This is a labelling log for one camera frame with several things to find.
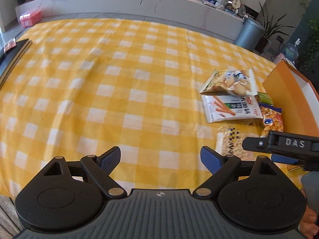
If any blue water jug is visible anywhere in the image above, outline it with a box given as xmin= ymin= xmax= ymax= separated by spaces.
xmin=284 ymin=38 xmax=301 ymax=63

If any clear popcorn ball bag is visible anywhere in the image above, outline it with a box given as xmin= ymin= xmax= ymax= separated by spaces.
xmin=215 ymin=127 xmax=257 ymax=161

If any potted plant by bin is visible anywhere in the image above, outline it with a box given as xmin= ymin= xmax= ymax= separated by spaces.
xmin=255 ymin=2 xmax=294 ymax=54

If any white gluten stick packet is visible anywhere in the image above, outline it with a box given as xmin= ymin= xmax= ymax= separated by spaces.
xmin=201 ymin=95 xmax=262 ymax=123

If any person right hand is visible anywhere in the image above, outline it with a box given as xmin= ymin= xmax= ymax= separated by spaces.
xmin=298 ymin=206 xmax=318 ymax=239

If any yellow checkered tablecloth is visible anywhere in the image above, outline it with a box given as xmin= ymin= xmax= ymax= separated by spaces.
xmin=1 ymin=19 xmax=275 ymax=197

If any green pea snack packet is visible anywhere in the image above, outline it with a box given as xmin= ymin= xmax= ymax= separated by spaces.
xmin=256 ymin=92 xmax=273 ymax=105

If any grey blue trash bin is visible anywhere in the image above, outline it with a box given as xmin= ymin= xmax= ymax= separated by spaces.
xmin=234 ymin=17 xmax=265 ymax=51

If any orange blue chips bag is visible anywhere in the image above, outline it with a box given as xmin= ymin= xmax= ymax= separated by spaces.
xmin=259 ymin=103 xmax=284 ymax=137

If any hanging green vine plant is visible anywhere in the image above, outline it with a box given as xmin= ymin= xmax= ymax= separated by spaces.
xmin=302 ymin=18 xmax=318 ymax=66

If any black notebook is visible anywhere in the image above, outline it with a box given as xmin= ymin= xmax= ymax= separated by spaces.
xmin=1 ymin=38 xmax=32 ymax=88

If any beige bread snack bag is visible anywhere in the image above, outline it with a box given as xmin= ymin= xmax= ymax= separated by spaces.
xmin=199 ymin=69 xmax=258 ymax=97

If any white marble tv console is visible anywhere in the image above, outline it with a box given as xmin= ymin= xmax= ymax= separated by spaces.
xmin=15 ymin=0 xmax=243 ymax=40

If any pink storage box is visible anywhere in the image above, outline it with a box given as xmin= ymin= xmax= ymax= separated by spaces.
xmin=19 ymin=9 xmax=42 ymax=28

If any orange cardboard box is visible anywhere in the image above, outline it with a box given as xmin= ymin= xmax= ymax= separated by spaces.
xmin=263 ymin=60 xmax=318 ymax=136

